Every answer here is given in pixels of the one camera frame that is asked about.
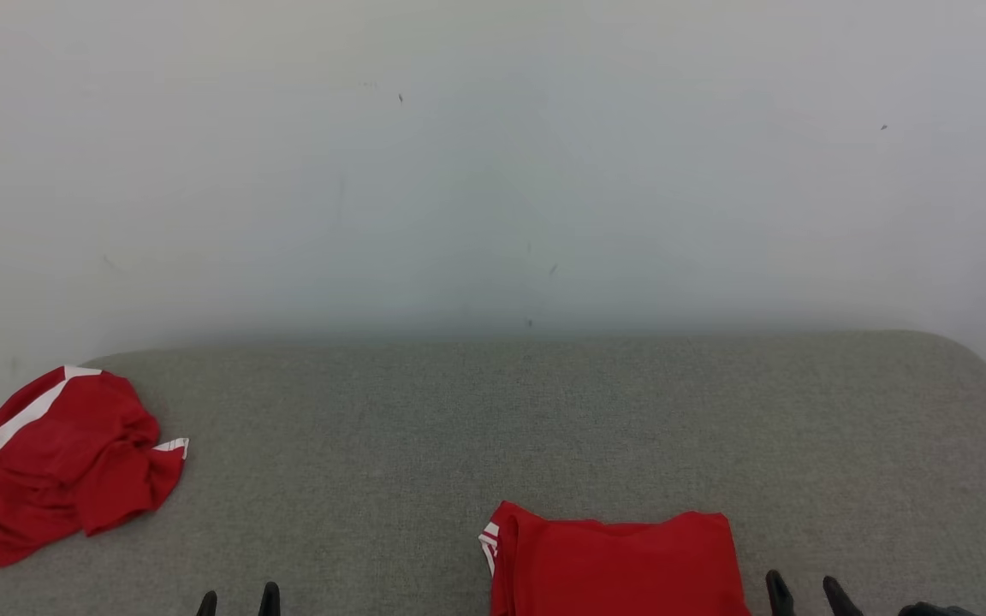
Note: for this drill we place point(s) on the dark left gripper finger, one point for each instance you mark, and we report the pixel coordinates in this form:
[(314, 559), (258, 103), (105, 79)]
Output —
[(269, 603), (207, 606)]

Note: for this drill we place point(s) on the red shirt with striped cuffs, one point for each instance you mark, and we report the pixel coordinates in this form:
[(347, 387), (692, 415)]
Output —
[(621, 573)]

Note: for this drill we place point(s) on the red garment with white hem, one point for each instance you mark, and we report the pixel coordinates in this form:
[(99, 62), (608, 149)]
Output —
[(56, 479)]

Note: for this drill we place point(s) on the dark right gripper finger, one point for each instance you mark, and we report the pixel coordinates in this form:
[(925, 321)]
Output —
[(781, 601), (842, 603)]

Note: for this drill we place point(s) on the grey fabric sofa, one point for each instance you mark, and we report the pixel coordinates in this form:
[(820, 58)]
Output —
[(459, 445)]

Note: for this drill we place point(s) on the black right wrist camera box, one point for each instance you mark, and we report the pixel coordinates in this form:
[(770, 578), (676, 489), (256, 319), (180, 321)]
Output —
[(938, 611)]

